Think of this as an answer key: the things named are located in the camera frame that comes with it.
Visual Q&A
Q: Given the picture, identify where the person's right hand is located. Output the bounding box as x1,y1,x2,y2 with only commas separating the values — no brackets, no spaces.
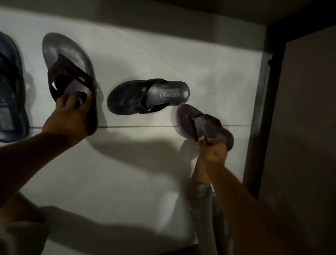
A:
197,136,228,168

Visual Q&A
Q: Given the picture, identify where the person's left hand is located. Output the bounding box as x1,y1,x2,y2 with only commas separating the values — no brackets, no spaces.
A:
42,93,93,144

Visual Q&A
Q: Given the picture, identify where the small brown strap sandal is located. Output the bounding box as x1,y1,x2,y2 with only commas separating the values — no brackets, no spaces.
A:
176,103,234,152

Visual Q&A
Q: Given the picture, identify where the large brown strap sandal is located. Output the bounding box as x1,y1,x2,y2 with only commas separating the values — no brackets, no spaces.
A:
42,32,99,136

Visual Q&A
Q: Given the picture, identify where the person's right forearm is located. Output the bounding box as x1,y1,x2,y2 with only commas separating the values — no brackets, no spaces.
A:
206,162,317,255

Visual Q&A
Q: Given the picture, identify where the person's left forearm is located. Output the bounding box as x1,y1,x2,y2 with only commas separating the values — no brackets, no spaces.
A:
0,130,80,208

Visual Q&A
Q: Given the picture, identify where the black flip-flop with label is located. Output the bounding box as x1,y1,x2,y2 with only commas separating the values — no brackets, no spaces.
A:
107,78,190,115

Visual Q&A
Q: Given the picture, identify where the person's right leg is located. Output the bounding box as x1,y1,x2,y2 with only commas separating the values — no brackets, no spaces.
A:
187,155,235,255

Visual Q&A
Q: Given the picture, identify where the person's leg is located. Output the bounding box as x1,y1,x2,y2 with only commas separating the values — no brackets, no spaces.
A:
187,155,235,255
0,191,51,255

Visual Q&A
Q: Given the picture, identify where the beige door panel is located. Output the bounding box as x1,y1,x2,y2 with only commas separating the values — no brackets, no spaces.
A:
258,25,336,255

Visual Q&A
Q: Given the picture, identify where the person's left leg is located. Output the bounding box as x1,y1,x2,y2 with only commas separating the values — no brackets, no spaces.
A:
0,191,51,255

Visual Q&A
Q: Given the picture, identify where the dark door frame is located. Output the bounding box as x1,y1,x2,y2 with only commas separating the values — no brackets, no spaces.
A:
242,0,336,201

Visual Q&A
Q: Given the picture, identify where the black strap sandal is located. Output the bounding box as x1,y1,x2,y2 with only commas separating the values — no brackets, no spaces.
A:
0,31,30,143

